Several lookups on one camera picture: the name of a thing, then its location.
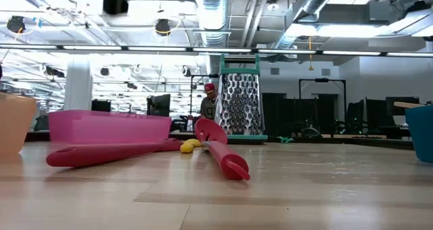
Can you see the yellow silicone spoon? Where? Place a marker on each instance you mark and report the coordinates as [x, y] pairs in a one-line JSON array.
[[187, 147]]

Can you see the red slotted spoon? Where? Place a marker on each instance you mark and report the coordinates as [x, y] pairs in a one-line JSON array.
[[228, 160]]

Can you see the dark red solid spoon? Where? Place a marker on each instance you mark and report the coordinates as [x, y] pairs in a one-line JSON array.
[[101, 154]]

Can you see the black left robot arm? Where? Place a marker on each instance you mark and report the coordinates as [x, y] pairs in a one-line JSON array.
[[115, 1]]

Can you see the person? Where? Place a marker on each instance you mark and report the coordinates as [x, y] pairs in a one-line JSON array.
[[208, 106]]

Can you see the teal metal box grater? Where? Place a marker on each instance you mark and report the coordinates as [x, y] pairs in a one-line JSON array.
[[238, 101]]

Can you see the long strip light bar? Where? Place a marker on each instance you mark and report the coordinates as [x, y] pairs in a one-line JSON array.
[[220, 49]]

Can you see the small teal plastic piece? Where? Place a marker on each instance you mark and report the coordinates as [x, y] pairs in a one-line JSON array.
[[285, 140]]

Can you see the pink plastic bin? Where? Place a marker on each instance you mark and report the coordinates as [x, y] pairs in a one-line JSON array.
[[108, 126]]

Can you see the small dark office monitor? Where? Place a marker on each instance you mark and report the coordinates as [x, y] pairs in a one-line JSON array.
[[101, 105]]

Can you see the round ceiling sensor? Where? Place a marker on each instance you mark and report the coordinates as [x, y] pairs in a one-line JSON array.
[[272, 6]]

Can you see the white building pillar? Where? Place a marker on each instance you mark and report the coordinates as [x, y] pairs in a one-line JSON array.
[[78, 84]]

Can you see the orange plastic bin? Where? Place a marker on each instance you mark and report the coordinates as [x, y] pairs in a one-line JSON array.
[[15, 121]]

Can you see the blue plastic bin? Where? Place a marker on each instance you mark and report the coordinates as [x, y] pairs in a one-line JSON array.
[[421, 135]]

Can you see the wide silver ventilation duct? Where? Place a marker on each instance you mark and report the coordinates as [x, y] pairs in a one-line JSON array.
[[211, 13]]

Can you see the black metal gantry frame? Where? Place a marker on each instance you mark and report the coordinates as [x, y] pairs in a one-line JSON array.
[[321, 80]]

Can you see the black metal table frame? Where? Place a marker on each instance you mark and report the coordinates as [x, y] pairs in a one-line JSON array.
[[372, 143]]

